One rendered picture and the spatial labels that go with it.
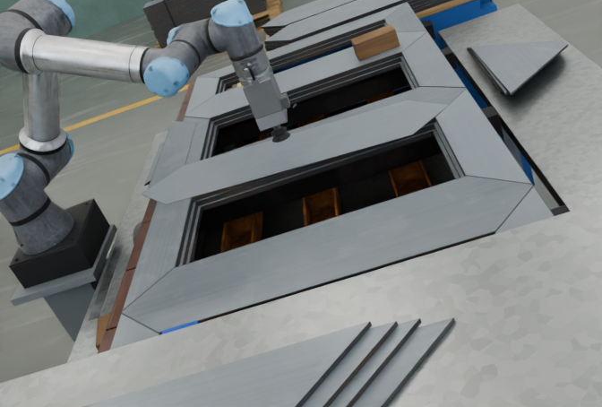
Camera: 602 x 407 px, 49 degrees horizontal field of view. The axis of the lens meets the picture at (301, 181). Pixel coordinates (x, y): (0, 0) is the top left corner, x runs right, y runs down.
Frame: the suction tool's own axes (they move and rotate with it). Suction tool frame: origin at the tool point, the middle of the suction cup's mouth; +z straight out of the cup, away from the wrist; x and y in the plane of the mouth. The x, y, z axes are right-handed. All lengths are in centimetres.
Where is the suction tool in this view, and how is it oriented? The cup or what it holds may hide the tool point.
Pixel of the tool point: (281, 137)
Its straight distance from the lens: 150.3
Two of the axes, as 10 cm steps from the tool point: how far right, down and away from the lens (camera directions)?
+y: -0.4, -4.7, 8.8
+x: -9.4, 3.1, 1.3
